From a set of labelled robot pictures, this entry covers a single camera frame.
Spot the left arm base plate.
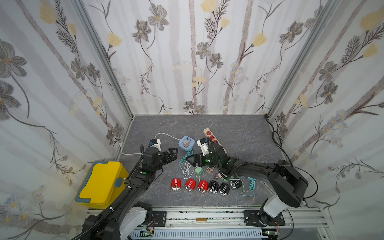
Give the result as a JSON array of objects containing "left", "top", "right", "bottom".
[{"left": 144, "top": 211, "right": 167, "bottom": 228}]

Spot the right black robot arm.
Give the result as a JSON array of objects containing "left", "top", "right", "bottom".
[{"left": 186, "top": 137, "right": 309, "bottom": 218}]

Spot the white charging cable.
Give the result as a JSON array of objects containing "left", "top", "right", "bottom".
[{"left": 182, "top": 163, "right": 196, "bottom": 180}]

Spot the black shaver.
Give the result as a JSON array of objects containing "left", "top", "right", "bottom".
[
  {"left": 208, "top": 180, "right": 219, "bottom": 194},
  {"left": 230, "top": 179, "right": 243, "bottom": 190},
  {"left": 219, "top": 183, "right": 231, "bottom": 196}
]

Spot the teal cable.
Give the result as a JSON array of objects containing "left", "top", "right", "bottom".
[
  {"left": 236, "top": 178, "right": 259, "bottom": 198},
  {"left": 178, "top": 148, "right": 194, "bottom": 173}
]

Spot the yellow lidded box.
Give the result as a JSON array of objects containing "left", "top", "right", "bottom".
[{"left": 75, "top": 161, "right": 129, "bottom": 209}]

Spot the red shaver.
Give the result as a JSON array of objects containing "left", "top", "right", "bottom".
[
  {"left": 171, "top": 178, "right": 182, "bottom": 191},
  {"left": 185, "top": 179, "right": 197, "bottom": 192},
  {"left": 197, "top": 180, "right": 209, "bottom": 193}
]

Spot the white power cube cable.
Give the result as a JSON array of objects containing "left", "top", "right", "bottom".
[{"left": 119, "top": 132, "right": 181, "bottom": 156}]

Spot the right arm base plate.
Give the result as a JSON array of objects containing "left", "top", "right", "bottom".
[{"left": 243, "top": 211, "right": 286, "bottom": 228}]

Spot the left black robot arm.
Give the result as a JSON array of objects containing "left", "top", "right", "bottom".
[{"left": 73, "top": 145, "right": 179, "bottom": 240}]

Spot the blue round power cube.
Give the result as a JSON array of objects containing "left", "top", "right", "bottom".
[{"left": 178, "top": 136, "right": 196, "bottom": 152}]

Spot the beige power strip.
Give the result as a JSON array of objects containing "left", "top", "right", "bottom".
[{"left": 203, "top": 128, "right": 223, "bottom": 148}]

